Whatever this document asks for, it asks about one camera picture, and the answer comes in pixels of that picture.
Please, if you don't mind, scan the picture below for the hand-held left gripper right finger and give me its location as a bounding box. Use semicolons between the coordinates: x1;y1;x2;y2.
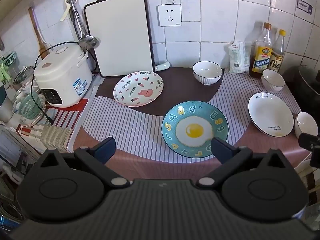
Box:
196;137;292;188

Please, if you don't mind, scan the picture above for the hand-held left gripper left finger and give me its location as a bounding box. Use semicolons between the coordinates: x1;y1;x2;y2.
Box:
34;137;130;188

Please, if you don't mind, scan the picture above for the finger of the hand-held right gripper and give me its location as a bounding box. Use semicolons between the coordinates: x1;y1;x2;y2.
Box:
309;151;320;168
298;132;320;153

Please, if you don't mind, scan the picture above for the small white ribbed bowl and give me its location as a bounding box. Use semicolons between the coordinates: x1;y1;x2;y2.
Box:
294;112;318;138

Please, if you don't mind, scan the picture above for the teal fried egg print plate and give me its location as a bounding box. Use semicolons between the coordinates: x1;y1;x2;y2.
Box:
161;101;228;159

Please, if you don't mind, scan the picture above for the white plate with black rim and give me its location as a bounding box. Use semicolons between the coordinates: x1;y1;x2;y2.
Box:
248;92;294;138

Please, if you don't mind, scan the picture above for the bunny and carrot print plate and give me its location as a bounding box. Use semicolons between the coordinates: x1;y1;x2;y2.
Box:
113;72;164;107

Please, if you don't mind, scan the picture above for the striped tablecloth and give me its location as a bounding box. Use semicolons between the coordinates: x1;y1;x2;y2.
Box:
75;66;303;180

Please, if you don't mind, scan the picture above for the folded green patterned cloth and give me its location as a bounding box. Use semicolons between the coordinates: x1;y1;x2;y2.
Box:
40;126;73;153

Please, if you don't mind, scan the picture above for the red striped mat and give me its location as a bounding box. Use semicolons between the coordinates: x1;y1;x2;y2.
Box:
16;97;90;153

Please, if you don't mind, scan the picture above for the black wok with lid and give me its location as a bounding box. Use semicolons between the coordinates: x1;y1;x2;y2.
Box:
285;65;320;120

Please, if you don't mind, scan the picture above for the medium white ribbed bowl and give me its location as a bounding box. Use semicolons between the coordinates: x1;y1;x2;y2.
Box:
261;69;285;92

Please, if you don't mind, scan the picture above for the large white ribbed bowl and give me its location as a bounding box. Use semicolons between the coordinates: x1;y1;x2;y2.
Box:
192;61;223;85

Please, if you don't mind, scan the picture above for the white rice cooker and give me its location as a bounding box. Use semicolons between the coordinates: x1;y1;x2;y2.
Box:
34;42;93;108

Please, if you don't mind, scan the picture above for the clear vinegar bottle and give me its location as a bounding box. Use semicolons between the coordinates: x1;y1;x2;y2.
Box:
269;29;287;73

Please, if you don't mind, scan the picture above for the white salt bag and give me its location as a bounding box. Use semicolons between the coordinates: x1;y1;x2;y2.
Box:
229;41;251;75

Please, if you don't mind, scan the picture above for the yellow label oil bottle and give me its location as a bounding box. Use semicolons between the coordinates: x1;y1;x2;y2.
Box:
249;22;273;78

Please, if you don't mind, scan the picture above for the steel ladle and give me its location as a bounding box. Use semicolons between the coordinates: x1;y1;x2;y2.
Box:
67;0;98;49

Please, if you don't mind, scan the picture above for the glass pot lid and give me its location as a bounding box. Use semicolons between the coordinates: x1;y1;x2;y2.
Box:
14;66;35;85

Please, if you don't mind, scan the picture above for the white cutting board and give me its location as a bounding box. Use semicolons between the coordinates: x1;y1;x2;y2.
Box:
84;0;154;78

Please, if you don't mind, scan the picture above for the green plastic rack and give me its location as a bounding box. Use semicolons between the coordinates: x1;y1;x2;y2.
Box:
0;51;18;80

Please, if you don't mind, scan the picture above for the wooden spatula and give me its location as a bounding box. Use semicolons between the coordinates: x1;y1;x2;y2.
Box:
28;7;50;60

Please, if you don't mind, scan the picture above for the white rice paddle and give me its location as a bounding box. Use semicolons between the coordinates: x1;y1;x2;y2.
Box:
60;0;72;22

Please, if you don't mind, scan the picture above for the white-handled knife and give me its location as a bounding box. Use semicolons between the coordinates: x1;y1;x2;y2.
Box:
154;62;172;71

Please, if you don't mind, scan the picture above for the black rice cooker cable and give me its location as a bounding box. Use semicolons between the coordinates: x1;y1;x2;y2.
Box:
30;41;79;125

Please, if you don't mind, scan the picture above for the wall sticker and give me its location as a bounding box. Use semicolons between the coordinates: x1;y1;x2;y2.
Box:
297;0;314;15

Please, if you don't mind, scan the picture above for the white wall socket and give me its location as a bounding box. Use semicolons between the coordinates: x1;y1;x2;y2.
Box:
157;4;182;27

